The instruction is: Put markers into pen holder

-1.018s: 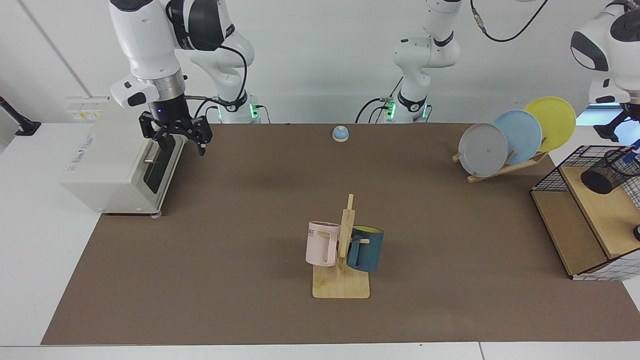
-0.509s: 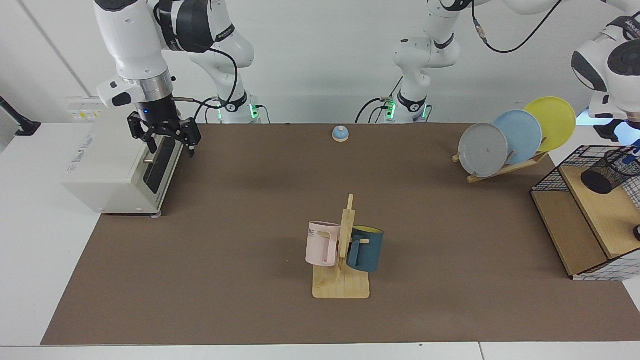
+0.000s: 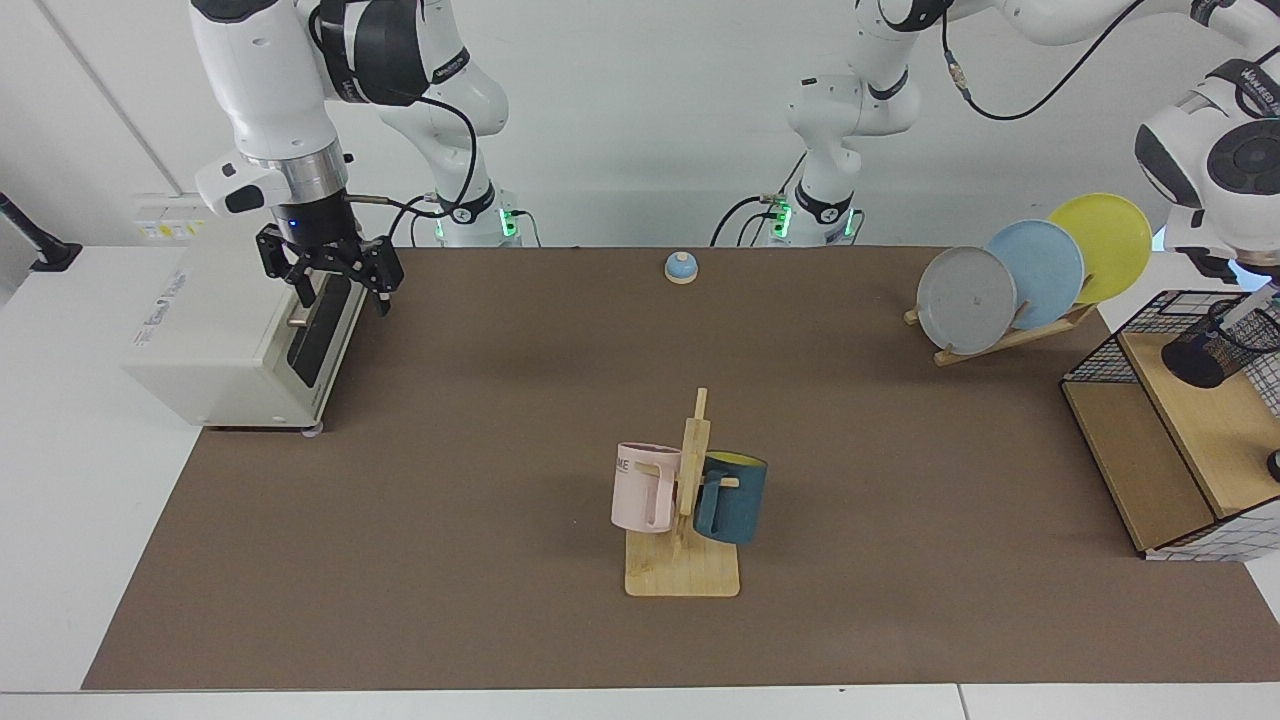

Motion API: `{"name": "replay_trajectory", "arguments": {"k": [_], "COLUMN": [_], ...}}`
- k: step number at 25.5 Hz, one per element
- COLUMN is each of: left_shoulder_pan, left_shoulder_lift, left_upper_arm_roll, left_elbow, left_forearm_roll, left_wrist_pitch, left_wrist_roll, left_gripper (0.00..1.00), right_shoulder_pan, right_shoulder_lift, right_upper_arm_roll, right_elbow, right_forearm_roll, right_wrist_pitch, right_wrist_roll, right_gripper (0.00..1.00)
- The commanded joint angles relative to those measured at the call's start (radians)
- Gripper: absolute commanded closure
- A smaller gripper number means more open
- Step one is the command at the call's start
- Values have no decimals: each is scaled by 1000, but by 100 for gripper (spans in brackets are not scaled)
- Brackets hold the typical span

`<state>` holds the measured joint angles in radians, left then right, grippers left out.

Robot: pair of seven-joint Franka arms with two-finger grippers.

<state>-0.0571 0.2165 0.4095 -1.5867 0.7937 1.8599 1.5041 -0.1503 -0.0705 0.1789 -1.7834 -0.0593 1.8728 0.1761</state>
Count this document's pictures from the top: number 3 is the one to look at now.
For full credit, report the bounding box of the wire basket with wooden floor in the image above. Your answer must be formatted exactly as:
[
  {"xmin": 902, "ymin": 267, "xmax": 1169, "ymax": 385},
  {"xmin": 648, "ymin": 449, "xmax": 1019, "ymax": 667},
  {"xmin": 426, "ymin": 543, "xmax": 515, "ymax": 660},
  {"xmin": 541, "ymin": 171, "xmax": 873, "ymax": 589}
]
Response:
[{"xmin": 1062, "ymin": 290, "xmax": 1280, "ymax": 563}]

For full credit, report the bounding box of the wooden cup stand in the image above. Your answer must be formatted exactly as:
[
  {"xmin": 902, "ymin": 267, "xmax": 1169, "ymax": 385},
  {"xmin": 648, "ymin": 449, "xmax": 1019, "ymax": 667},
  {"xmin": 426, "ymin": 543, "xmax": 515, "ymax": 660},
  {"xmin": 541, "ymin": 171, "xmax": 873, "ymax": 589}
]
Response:
[{"xmin": 625, "ymin": 388, "xmax": 742, "ymax": 598}]

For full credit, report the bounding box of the grey plate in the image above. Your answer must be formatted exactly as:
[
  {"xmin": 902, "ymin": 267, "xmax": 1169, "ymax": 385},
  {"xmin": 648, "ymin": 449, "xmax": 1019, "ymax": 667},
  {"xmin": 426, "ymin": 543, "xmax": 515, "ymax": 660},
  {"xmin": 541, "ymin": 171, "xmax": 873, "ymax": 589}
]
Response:
[{"xmin": 917, "ymin": 246, "xmax": 1018, "ymax": 356}]

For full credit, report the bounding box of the yellow plate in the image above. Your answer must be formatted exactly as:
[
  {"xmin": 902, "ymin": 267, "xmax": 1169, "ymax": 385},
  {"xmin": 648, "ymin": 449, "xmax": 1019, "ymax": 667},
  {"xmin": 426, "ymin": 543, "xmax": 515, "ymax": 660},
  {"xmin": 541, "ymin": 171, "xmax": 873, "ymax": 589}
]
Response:
[{"xmin": 1047, "ymin": 193, "xmax": 1153, "ymax": 306}]

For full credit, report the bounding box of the wooden plate rack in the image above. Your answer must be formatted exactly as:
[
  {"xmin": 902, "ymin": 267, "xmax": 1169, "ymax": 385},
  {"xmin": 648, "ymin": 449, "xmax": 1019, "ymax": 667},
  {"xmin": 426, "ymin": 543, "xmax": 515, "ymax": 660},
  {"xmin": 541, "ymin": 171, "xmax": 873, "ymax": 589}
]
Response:
[{"xmin": 904, "ymin": 300, "xmax": 1098, "ymax": 367}]

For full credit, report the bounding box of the pale toaster oven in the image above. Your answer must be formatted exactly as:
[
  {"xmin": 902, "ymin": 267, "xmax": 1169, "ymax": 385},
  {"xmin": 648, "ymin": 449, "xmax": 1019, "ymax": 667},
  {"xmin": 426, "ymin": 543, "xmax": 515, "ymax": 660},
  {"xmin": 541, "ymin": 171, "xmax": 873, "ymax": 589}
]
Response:
[{"xmin": 122, "ymin": 190, "xmax": 379, "ymax": 433}]

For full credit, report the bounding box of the black mesh pen holder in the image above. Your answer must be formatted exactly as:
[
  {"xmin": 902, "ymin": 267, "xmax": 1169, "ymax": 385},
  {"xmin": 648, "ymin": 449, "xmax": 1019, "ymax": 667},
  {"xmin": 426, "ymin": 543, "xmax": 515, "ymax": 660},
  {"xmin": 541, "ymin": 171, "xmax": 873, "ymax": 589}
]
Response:
[{"xmin": 1161, "ymin": 298, "xmax": 1280, "ymax": 390}]

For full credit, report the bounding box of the dark teal cup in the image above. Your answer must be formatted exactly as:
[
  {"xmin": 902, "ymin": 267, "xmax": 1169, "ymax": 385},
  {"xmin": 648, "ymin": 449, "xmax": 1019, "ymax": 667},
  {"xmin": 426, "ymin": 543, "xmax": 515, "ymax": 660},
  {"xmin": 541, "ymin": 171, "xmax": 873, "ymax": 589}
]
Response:
[{"xmin": 693, "ymin": 452, "xmax": 769, "ymax": 546}]

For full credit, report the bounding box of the pink cup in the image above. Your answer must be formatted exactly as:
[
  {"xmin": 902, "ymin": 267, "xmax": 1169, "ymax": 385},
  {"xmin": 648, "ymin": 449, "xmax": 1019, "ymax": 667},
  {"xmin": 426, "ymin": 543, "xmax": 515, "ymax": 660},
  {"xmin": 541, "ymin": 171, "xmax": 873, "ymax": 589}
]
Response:
[{"xmin": 611, "ymin": 442, "xmax": 683, "ymax": 535}]

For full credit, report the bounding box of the brown table cloth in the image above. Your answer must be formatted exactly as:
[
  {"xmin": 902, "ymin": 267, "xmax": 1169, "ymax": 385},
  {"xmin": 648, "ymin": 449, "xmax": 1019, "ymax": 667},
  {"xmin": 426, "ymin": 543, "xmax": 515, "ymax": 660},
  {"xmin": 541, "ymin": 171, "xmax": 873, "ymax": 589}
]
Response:
[{"xmin": 82, "ymin": 247, "xmax": 1280, "ymax": 691}]

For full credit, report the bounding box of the black clamp mount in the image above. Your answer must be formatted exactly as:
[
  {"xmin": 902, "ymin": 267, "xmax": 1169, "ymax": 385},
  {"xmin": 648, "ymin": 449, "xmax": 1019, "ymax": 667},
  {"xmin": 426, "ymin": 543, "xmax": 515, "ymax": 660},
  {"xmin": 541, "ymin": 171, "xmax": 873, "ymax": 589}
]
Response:
[{"xmin": 0, "ymin": 192, "xmax": 83, "ymax": 273}]

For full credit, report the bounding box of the white power strip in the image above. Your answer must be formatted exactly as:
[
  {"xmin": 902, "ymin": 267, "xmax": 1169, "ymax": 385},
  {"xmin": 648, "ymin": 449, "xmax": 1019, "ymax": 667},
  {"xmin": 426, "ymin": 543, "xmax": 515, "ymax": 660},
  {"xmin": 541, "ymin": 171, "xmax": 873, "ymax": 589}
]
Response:
[{"xmin": 133, "ymin": 193, "xmax": 219, "ymax": 244}]

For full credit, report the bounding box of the light blue plate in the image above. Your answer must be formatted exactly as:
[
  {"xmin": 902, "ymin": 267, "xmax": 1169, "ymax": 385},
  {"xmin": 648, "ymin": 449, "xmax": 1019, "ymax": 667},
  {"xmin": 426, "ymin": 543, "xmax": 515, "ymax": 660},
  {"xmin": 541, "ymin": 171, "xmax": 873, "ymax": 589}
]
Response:
[{"xmin": 985, "ymin": 220, "xmax": 1086, "ymax": 331}]

